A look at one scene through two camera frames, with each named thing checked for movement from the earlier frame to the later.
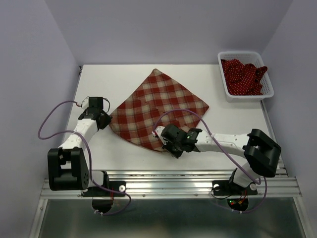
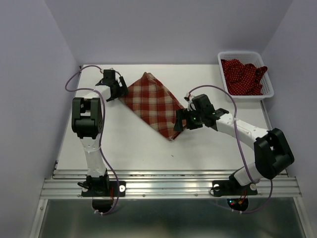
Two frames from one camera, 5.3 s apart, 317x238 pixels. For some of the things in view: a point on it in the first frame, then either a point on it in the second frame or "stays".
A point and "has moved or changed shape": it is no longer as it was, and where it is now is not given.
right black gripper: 166,146 -> 182,114
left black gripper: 107,121 -> 122,90
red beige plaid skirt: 134,119 has moved or changed shape
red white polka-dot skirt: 242,79 stays
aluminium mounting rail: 184,184 stays
